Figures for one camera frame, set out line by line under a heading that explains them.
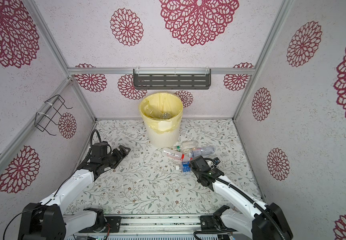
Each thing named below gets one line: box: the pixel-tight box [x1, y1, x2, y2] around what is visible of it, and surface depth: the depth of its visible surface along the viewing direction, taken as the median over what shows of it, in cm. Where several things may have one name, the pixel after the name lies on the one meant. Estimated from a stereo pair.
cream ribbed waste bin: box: [139, 105, 184, 148], surface depth 87 cm
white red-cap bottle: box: [162, 147, 193, 162], surface depth 97 cm
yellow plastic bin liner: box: [139, 92, 184, 134], surface depth 96 cm
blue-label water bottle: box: [144, 103, 172, 120], surface depth 98 cm
